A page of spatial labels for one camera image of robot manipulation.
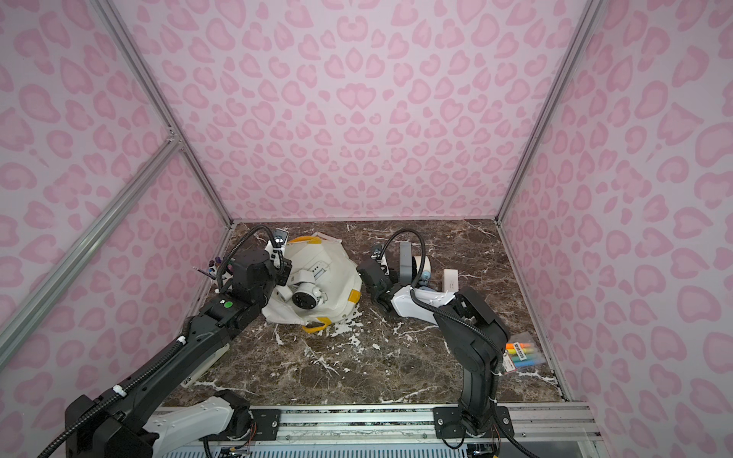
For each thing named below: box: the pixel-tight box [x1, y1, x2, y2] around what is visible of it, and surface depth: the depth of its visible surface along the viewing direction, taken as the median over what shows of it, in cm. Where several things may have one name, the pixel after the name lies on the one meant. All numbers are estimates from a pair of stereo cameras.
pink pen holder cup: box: [208, 256, 234, 293], surface depth 92 cm
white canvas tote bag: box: [261, 231, 362, 334], surface depth 94 cm
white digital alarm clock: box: [303, 253, 333, 282], surface depth 103 cm
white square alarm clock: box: [442, 269, 459, 292], surface depth 95 cm
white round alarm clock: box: [289, 270, 329, 311], surface depth 93 cm
